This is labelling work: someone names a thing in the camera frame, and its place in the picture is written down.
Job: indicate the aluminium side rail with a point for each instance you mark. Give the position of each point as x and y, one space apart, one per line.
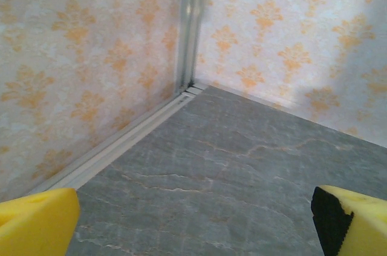
121 150

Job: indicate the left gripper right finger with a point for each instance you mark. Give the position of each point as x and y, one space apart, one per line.
356 225

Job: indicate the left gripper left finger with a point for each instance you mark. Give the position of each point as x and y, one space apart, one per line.
33 225

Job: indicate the aluminium frame post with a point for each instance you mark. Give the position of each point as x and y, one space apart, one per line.
190 26

